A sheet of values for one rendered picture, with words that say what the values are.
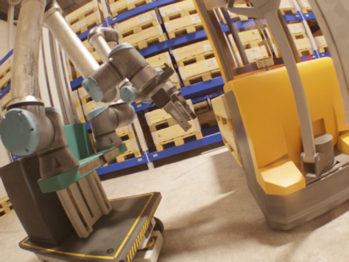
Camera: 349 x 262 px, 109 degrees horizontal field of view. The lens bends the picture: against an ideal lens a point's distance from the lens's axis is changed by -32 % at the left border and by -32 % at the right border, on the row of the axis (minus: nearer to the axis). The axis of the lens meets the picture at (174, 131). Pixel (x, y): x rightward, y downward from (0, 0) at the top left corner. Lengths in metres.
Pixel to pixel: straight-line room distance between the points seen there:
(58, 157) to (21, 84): 0.32
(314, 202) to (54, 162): 1.25
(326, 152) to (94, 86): 1.09
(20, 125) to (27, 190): 0.52
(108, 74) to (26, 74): 0.30
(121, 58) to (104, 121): 0.62
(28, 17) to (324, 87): 1.52
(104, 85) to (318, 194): 1.11
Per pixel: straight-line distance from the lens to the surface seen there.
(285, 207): 1.02
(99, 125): 1.15
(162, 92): 0.56
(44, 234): 1.20
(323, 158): 1.08
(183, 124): 0.56
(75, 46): 0.81
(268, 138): 1.02
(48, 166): 0.78
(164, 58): 3.18
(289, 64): 0.93
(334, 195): 1.19
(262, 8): 1.01
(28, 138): 0.61
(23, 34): 0.76
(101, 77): 0.59
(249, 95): 1.04
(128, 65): 0.60
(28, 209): 1.18
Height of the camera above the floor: 0.80
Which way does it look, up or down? 5 degrees down
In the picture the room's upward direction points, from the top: 18 degrees counter-clockwise
